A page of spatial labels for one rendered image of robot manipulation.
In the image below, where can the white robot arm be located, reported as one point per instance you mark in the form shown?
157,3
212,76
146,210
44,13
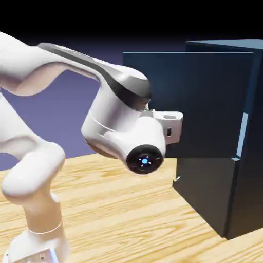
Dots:
115,127

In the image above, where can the small dark blue cabinet door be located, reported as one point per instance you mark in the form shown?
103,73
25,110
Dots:
205,189

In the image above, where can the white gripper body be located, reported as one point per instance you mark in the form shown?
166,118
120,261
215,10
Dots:
160,119

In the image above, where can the large dark blue cabinet door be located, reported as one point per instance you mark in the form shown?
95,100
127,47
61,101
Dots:
205,92

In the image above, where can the dark blue cabinet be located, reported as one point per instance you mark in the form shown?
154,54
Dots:
250,185

